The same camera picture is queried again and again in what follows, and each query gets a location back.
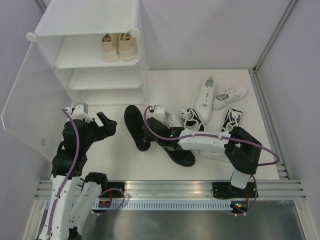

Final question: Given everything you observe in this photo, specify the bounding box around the aluminium corner frame post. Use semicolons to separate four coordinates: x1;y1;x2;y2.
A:
252;0;306;73

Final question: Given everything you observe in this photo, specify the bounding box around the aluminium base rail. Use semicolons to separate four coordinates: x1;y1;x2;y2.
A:
34;178;308;200

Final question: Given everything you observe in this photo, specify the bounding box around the beige lace sneaker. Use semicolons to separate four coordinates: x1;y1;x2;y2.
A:
118;33;138;61
100;33;119;62

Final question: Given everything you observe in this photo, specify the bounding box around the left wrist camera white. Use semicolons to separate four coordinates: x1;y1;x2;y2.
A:
62;102;91;122

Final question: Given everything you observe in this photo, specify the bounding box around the black white sneaker right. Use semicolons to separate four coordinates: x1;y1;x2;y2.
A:
221;108;244;132

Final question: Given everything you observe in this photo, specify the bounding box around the white slotted cable duct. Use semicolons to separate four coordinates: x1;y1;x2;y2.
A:
92;199;233;211

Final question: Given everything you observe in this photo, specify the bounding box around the white sneaker rear right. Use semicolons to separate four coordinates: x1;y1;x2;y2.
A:
212;86;247;111

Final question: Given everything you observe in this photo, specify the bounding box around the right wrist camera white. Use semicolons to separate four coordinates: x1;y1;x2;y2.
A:
150;105;166;122

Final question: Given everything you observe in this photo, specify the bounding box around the white sneaker near cabinet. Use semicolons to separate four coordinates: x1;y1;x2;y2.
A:
162;111;184;128

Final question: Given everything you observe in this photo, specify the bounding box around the black canvas sneaker front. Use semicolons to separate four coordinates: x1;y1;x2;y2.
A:
164;148;196;168

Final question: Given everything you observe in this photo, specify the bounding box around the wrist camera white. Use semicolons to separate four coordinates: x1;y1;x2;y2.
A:
62;102;91;122
150;105;166;122

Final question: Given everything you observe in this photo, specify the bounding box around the white sneaker rear middle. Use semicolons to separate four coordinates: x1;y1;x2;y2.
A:
194;75;216;124

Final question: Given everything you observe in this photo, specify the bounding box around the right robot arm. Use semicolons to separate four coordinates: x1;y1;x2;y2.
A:
142;117;262;190

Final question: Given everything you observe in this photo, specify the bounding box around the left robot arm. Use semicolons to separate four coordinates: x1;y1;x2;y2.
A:
38;109;117;240

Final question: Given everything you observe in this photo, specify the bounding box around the white sneaker front right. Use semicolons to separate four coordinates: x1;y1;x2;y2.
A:
198;150;230;163

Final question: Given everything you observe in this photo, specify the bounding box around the white plastic shoe cabinet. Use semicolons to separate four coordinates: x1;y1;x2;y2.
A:
26;0;148;106

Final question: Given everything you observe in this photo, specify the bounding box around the black white patterned sneaker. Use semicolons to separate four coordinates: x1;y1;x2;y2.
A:
180;108;205;132

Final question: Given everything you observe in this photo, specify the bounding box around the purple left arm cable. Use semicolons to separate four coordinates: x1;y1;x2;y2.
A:
46;107;126;238

